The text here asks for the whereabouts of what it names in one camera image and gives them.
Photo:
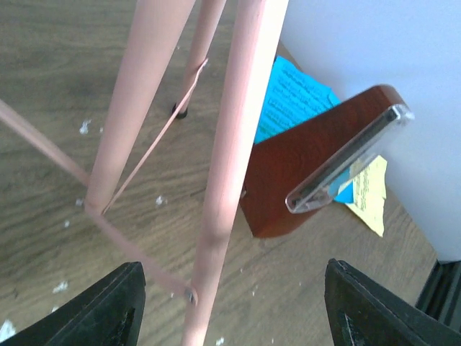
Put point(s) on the pink tripod music stand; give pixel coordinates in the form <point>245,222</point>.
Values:
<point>154,34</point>

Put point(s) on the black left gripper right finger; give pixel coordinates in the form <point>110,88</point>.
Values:
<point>362,312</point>

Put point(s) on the red-brown wooden metronome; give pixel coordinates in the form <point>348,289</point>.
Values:
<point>278,165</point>

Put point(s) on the clear plastic metronome cover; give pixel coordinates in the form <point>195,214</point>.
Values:
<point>322,186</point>

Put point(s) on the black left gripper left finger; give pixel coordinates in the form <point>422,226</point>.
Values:
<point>109,312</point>

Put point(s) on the blue sheet music booklet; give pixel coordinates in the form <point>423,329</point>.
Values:
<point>292,98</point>

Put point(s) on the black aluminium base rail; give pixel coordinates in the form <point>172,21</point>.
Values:
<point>440,297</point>

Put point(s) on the yellow sheet music page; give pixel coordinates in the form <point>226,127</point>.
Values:
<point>370,195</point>

